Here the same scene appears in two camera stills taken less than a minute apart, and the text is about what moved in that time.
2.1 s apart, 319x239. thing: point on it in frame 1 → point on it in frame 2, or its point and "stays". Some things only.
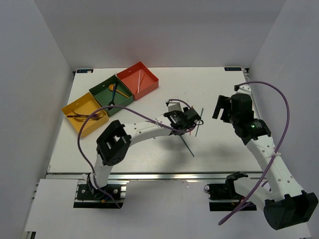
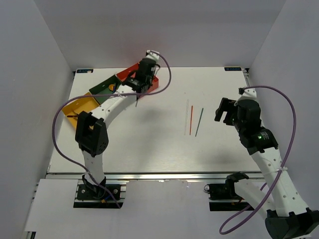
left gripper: (178, 112) → (151, 76)
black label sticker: (84, 70) stays
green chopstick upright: (199, 121) stays
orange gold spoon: (111, 87) stays
